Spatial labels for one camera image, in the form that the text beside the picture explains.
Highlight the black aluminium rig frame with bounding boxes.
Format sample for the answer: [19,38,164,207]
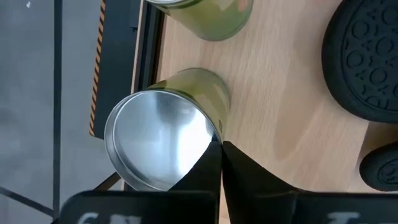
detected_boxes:
[136,0,167,94]

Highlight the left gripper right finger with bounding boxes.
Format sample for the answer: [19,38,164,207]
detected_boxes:
[222,141,301,224]

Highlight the wooden shelf black metal frame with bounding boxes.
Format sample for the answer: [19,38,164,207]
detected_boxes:
[123,0,373,224]

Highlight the black hazard striped floor mat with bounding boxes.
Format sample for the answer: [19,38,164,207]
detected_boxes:
[88,0,144,139]

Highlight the black oven mitt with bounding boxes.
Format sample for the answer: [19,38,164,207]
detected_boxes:
[321,0,398,193]

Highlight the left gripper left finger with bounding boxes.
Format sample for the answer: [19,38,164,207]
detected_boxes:
[169,141,223,224]

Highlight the tall green orange can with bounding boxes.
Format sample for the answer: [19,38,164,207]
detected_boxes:
[104,67,231,192]

